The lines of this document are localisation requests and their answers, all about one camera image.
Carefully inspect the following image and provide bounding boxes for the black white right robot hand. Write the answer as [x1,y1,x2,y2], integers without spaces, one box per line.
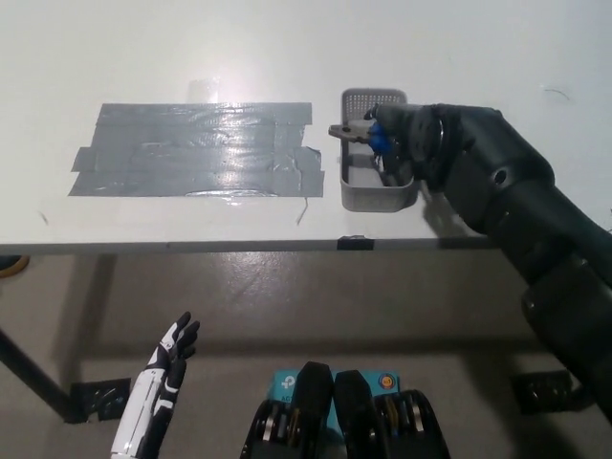
[365,102,439,187]

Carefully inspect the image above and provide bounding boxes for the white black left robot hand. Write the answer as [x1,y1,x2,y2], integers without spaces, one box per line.
[110,311,201,455]

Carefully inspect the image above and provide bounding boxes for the blue handled pliers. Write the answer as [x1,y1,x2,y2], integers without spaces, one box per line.
[328,119,391,157]

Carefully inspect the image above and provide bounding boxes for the black floor tape patch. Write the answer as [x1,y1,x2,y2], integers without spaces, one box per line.
[510,370,575,415]
[70,377,133,423]

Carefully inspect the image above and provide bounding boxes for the grey perforated plastic basket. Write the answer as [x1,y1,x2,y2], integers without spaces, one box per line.
[339,87,416,212]

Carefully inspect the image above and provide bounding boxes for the black diagonal table leg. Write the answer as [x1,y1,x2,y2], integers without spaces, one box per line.
[0,327,77,425]

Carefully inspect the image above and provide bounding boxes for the small black tape strip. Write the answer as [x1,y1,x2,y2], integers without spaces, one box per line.
[337,234,375,251]

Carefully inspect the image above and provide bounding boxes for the yellow black round object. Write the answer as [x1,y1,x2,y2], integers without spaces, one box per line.
[0,255,31,283]

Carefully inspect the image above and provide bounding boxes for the grey duct tape patch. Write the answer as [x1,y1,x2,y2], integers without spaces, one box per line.
[66,100,325,198]

